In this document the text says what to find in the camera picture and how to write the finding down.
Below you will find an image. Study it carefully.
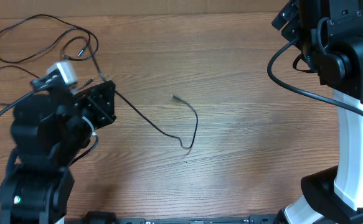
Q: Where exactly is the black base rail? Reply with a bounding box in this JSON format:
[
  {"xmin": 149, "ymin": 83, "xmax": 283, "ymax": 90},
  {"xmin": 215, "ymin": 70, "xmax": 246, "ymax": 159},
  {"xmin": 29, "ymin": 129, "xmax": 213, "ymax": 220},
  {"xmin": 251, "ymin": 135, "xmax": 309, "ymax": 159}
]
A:
[{"xmin": 65, "ymin": 210, "xmax": 281, "ymax": 224}]

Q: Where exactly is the thin black USB cable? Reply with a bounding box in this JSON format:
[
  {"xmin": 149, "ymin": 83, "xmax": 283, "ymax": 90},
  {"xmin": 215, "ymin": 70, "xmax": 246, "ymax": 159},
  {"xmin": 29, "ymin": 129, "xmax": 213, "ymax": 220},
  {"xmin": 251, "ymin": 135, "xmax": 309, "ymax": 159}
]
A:
[{"xmin": 0, "ymin": 64, "xmax": 95, "ymax": 106}]

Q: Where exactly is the cardboard box wall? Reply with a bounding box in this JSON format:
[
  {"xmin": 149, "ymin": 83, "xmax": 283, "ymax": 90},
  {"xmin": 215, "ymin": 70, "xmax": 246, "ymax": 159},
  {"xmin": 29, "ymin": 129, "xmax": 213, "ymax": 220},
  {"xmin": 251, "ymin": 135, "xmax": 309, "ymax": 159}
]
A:
[{"xmin": 0, "ymin": 0, "xmax": 287, "ymax": 19}]

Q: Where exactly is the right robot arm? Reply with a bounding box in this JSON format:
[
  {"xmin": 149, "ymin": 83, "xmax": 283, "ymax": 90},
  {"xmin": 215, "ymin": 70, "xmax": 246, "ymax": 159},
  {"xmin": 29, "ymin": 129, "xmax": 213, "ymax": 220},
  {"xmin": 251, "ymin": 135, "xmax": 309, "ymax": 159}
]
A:
[{"xmin": 272, "ymin": 0, "xmax": 363, "ymax": 223}]

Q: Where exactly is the black cable silver plug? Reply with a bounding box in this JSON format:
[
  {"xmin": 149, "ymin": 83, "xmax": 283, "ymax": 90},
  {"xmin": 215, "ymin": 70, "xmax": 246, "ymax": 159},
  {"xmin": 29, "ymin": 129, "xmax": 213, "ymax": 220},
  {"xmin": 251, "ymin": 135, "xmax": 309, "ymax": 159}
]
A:
[{"xmin": 0, "ymin": 14, "xmax": 100, "ymax": 64}]

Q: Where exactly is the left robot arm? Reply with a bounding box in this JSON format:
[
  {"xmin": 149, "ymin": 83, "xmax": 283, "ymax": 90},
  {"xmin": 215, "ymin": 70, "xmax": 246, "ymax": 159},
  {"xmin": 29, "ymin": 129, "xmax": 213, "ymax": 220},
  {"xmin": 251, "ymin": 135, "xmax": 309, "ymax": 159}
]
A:
[{"xmin": 0, "ymin": 81, "xmax": 116, "ymax": 223}]

